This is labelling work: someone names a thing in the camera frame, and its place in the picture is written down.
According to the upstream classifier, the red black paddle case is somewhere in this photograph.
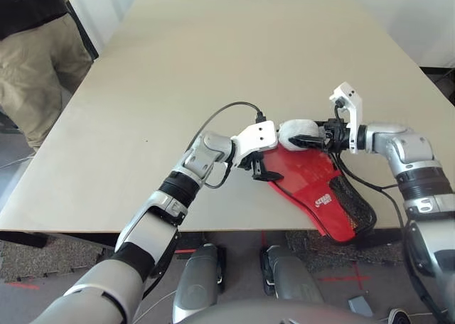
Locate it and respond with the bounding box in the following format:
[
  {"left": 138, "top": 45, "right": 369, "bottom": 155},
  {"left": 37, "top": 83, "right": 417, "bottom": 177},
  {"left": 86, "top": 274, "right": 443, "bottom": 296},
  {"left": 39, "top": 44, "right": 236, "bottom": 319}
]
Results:
[{"left": 261, "top": 144, "right": 377, "bottom": 242}]

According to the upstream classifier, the dark speckled floor mat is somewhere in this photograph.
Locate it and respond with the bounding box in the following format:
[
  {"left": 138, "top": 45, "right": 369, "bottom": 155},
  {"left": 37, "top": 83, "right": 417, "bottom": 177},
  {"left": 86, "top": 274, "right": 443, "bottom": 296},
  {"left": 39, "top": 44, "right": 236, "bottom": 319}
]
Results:
[{"left": 284, "top": 229, "right": 406, "bottom": 271}]

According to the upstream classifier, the grey robot left leg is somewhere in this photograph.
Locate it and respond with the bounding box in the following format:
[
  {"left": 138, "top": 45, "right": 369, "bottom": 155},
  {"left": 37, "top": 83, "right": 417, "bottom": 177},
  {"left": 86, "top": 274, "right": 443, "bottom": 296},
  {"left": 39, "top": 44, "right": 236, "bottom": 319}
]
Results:
[{"left": 172, "top": 244, "right": 227, "bottom": 323}]

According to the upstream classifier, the black white sneaker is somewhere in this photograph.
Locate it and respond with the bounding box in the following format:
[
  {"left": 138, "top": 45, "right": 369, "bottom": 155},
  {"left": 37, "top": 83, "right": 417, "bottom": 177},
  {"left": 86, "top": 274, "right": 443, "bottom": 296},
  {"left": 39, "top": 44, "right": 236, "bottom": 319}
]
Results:
[{"left": 387, "top": 308, "right": 410, "bottom": 324}]

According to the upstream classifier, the grey floor pedal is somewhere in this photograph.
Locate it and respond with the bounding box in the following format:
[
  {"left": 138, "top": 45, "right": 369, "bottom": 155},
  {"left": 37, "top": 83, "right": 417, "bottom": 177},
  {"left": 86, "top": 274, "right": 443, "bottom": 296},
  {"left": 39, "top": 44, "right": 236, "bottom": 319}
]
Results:
[{"left": 348, "top": 295, "right": 374, "bottom": 318}]

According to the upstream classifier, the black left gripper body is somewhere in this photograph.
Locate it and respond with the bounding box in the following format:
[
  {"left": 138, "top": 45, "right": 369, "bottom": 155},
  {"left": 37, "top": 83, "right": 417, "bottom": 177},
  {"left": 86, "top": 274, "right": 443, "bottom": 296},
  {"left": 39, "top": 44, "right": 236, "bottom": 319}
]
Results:
[{"left": 237, "top": 152, "right": 266, "bottom": 180}]

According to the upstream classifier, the grey robot right leg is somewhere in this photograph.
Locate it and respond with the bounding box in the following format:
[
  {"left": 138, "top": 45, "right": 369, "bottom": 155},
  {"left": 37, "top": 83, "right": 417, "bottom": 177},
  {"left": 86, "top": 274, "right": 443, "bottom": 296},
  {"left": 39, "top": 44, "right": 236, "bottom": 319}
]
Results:
[{"left": 261, "top": 244, "right": 324, "bottom": 303}]

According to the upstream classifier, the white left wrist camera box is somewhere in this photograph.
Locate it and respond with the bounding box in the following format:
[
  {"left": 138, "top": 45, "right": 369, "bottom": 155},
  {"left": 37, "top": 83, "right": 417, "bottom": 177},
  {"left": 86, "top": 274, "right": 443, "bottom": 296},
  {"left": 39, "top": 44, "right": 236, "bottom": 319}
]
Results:
[{"left": 230, "top": 120, "right": 279, "bottom": 169}]

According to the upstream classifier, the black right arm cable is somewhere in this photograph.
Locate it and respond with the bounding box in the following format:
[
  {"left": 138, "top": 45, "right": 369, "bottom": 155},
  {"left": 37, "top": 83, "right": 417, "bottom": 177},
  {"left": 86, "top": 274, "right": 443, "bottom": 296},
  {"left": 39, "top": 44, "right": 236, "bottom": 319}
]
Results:
[{"left": 332, "top": 102, "right": 449, "bottom": 324}]

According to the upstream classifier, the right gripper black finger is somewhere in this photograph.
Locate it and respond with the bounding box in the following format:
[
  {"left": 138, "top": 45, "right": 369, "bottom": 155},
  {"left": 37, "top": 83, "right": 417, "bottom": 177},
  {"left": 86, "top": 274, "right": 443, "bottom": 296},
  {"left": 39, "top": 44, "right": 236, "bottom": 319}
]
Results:
[{"left": 290, "top": 134, "right": 326, "bottom": 149}]

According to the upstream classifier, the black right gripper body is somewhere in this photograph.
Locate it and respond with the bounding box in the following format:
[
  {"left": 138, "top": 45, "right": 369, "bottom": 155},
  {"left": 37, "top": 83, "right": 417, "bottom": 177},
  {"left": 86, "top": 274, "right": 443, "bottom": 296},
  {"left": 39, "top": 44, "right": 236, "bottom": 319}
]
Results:
[{"left": 320, "top": 117, "right": 351, "bottom": 152}]

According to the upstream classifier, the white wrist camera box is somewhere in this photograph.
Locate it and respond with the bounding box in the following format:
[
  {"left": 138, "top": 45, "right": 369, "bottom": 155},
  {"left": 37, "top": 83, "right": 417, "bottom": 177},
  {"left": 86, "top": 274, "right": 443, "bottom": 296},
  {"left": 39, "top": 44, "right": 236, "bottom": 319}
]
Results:
[
  {"left": 230, "top": 120, "right": 279, "bottom": 169},
  {"left": 328, "top": 82, "right": 364, "bottom": 155}
]

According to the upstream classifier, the grey robot leg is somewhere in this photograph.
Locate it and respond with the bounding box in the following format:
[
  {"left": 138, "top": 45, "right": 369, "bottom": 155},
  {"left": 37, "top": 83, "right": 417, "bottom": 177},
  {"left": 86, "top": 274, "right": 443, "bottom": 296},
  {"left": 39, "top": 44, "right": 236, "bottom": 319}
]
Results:
[
  {"left": 172, "top": 244, "right": 227, "bottom": 323},
  {"left": 261, "top": 244, "right": 324, "bottom": 303}
]

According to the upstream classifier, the grey robot torso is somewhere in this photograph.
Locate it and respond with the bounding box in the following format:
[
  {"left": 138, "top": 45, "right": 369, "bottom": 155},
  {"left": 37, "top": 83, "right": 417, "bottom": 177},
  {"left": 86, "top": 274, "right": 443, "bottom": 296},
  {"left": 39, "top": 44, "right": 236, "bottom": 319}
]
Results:
[{"left": 184, "top": 298, "right": 374, "bottom": 324}]

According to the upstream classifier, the bystander in khaki trousers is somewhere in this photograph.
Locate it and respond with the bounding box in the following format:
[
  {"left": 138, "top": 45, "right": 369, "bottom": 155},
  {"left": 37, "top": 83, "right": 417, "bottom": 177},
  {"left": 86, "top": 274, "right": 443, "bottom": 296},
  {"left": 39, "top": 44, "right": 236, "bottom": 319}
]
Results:
[{"left": 0, "top": 0, "right": 95, "bottom": 153}]

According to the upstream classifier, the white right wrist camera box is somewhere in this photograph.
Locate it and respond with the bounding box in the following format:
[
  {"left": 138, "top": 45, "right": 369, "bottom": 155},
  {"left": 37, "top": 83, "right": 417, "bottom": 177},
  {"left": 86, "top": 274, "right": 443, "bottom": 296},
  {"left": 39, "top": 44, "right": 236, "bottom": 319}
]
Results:
[{"left": 328, "top": 82, "right": 364, "bottom": 155}]

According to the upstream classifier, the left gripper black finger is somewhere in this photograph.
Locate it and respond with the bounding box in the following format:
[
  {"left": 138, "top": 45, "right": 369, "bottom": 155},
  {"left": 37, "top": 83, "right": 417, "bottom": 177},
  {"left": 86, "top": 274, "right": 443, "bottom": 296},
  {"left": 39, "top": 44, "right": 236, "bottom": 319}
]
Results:
[{"left": 252, "top": 160, "right": 285, "bottom": 183}]

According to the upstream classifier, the grey speckled floor mat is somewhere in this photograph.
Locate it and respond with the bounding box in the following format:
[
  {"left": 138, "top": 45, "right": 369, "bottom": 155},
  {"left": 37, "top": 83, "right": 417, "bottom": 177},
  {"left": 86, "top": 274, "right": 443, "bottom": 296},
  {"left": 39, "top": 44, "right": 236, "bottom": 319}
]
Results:
[{"left": 0, "top": 238, "right": 118, "bottom": 282}]

